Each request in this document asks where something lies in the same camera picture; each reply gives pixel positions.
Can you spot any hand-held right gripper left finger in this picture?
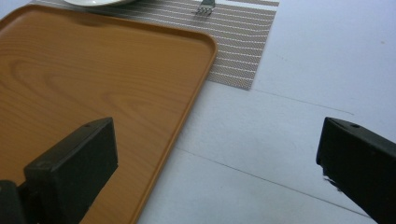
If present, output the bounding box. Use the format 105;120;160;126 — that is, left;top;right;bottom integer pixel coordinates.
18;117;120;224

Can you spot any striped woven placemat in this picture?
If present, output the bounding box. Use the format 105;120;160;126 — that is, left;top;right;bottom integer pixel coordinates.
31;0;280;91

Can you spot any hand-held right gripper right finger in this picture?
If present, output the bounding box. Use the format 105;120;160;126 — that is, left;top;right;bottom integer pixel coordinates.
316;117;396;224

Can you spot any wood-grain serving tray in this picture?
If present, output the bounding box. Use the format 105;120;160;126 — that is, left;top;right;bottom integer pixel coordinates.
0;4;219;224

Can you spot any metal fork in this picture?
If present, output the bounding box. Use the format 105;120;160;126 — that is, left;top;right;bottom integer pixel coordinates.
195;0;217;17

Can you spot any white plate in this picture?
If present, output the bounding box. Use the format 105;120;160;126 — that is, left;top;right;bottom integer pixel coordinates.
64;0;138;7

